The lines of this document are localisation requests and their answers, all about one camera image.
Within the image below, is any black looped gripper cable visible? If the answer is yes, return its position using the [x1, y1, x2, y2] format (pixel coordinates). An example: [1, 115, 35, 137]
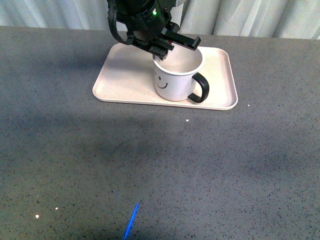
[106, 0, 133, 46]

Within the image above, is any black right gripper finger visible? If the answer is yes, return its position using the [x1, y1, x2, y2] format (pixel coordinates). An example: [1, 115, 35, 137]
[163, 31, 201, 51]

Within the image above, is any white smiley mug black handle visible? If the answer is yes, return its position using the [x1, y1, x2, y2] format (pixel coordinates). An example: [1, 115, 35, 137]
[153, 45, 210, 104]

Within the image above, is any beige rectangular plastic tray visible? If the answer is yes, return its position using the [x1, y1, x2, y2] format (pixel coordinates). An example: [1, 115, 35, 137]
[92, 43, 238, 111]

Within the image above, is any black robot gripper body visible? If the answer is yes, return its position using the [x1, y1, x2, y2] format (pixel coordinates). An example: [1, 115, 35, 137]
[113, 0, 179, 49]

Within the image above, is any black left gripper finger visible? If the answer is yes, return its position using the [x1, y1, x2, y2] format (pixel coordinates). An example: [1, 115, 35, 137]
[149, 37, 174, 60]

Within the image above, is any pale green pleated curtain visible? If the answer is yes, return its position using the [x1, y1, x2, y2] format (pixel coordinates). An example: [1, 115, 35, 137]
[0, 0, 320, 40]

